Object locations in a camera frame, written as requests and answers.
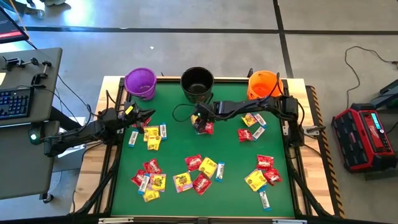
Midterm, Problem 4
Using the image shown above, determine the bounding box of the thin black floor cable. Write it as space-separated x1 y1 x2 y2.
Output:
343 45 398 101

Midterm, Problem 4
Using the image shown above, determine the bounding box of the black computer mouse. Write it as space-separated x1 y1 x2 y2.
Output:
28 123 45 146

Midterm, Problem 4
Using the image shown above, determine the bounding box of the dark grey equipment case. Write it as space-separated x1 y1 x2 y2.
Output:
369 79 398 110

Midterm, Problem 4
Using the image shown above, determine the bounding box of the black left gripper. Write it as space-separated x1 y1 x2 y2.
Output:
118 100 156 134

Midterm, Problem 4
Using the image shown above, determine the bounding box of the black desk clamp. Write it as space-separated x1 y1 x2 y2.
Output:
2 57 40 71
30 60 53 86

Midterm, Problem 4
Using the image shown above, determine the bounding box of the yellow black hazard strip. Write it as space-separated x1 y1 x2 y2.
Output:
306 85 346 218

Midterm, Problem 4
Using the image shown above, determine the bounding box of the backlit black keyboard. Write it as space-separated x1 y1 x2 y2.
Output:
0 86 35 121

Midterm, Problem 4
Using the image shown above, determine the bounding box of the orange jack-o-lantern bucket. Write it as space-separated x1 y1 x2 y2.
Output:
247 70 285 101

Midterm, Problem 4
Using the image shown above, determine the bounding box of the yellow pink Sour Patch packet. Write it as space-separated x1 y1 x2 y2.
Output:
172 171 194 194
148 172 167 193

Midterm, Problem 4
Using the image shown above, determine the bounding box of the red black power station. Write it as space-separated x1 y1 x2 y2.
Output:
330 103 398 174

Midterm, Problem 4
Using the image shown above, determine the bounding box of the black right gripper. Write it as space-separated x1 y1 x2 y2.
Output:
194 101 223 134

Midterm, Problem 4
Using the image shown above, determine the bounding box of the purple monster-face bucket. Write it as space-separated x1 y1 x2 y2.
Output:
124 67 157 101

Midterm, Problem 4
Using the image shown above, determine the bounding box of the white box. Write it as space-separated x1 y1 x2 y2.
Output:
52 116 87 172

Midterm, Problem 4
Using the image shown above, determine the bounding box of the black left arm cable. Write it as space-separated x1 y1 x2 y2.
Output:
104 89 122 110

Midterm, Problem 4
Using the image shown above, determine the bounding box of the black jack-o-lantern bucket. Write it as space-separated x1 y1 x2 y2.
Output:
180 66 215 105

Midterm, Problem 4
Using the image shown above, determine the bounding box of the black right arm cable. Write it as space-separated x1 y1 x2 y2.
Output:
172 103 200 123

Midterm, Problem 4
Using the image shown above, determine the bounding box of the green table mat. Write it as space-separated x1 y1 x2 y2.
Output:
111 81 295 218

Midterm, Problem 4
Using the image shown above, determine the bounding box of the grey desk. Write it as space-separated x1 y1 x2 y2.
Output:
0 47 63 128
0 120 60 200

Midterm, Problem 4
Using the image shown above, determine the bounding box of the silver metal bar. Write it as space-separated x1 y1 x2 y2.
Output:
272 218 308 224
98 217 134 224

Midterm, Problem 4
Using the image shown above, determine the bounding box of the silver metal clamp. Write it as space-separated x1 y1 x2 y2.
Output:
303 124 326 137

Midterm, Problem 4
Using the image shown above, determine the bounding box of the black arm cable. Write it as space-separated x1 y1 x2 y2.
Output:
104 89 122 110
172 103 200 123

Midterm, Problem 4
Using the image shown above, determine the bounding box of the black computer monitor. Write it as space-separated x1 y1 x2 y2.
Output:
0 6 30 45

